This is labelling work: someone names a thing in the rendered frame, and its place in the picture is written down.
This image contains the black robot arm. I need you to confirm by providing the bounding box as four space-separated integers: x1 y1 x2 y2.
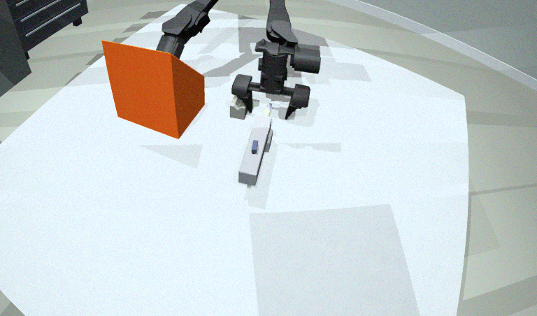
156 0 321 80

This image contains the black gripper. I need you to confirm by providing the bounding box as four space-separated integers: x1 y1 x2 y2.
231 68 310 119

